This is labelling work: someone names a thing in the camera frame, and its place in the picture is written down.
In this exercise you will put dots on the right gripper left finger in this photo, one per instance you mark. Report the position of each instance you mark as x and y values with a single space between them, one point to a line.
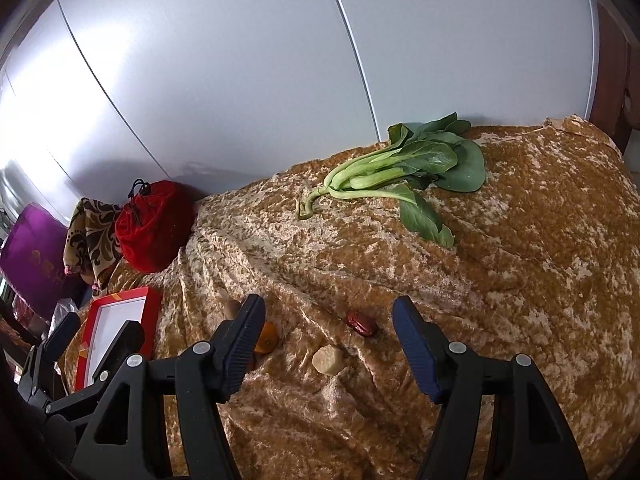
207 375

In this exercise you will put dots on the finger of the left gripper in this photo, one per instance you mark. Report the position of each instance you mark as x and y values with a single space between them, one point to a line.
97 432
40 383

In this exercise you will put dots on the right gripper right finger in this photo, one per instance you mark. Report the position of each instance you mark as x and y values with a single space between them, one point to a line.
530 437

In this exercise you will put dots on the orange mandarin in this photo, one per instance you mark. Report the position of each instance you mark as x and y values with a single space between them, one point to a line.
267 340

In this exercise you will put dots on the brown longan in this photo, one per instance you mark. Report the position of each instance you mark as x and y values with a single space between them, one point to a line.
232 309

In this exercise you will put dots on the clear plastic bag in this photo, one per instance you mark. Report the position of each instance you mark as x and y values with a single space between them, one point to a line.
63 307

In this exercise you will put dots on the red gift box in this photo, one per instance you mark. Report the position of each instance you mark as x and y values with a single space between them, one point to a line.
106 317

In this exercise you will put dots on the pale sugarcane chunk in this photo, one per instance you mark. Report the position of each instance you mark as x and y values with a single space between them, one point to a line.
328 360

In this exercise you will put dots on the brown floral patterned cloth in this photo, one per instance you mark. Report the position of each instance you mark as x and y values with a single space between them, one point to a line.
92 249

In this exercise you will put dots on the red jujube date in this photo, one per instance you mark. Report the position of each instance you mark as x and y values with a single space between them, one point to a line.
361 323

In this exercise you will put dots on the green bok choy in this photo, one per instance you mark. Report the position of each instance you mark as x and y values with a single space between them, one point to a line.
416 156

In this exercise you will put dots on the brown wooden furniture edge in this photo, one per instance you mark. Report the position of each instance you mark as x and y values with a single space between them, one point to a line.
615 105

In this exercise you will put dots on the red velvet drawstring pouch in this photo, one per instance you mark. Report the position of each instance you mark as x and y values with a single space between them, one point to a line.
154 224

